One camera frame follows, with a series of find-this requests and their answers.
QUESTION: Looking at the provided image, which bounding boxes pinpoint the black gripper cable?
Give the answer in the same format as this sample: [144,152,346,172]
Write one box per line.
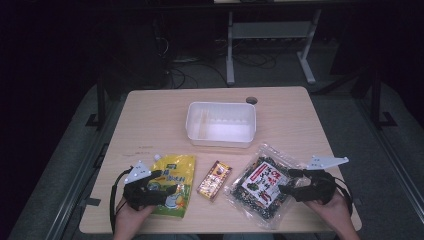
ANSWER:
[334,177,354,215]
[109,167,134,234]

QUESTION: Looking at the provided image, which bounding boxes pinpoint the white metal desk frame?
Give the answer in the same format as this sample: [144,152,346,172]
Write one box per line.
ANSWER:
[225,9,323,86]

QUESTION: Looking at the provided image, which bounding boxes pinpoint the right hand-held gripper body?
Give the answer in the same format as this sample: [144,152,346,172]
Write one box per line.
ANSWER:
[293,155,350,205]

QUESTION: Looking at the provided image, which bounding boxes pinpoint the person's left hand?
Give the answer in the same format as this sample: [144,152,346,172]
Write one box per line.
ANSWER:
[114,199,156,240]

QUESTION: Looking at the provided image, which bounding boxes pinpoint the clear bag of dark seaweed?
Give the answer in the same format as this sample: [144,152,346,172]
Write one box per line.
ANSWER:
[223,143,309,231]

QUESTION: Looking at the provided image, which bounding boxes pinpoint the small red yellow snack box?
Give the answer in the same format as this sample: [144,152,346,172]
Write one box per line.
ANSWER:
[196,160,233,203]

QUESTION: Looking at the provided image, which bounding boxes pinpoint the white plastic container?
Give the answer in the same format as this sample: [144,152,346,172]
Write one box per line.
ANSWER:
[185,101,257,149]

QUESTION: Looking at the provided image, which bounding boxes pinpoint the tangle of black floor cables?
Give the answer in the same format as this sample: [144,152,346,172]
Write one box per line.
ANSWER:
[152,19,279,89]

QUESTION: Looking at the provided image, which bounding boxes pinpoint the person's right hand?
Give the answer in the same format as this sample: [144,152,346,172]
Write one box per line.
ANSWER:
[304,191,361,240]

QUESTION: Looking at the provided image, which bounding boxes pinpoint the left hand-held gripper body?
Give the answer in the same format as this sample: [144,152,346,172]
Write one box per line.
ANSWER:
[122,160,168,211]

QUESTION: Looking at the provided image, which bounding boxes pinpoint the yellow green spout pouch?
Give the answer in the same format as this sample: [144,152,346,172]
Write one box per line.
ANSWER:
[146,153,197,219]

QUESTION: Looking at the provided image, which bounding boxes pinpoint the black metal stand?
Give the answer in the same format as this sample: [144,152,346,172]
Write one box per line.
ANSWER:
[85,75,108,130]
[369,69,398,130]

